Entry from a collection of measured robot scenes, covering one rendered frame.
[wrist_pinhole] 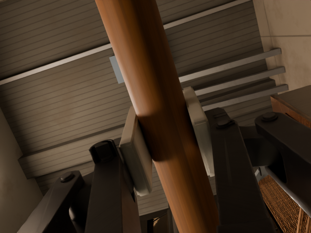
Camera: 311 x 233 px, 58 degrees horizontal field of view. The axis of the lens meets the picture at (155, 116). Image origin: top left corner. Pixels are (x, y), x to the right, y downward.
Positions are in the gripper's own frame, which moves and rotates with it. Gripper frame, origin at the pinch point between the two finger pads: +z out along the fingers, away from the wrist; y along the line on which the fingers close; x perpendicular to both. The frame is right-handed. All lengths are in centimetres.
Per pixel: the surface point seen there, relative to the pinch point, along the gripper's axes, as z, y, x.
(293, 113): 135, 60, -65
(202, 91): 297, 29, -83
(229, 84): 291, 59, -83
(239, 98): 289, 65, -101
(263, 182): 147, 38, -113
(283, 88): 282, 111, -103
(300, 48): 241, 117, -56
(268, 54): 285, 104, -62
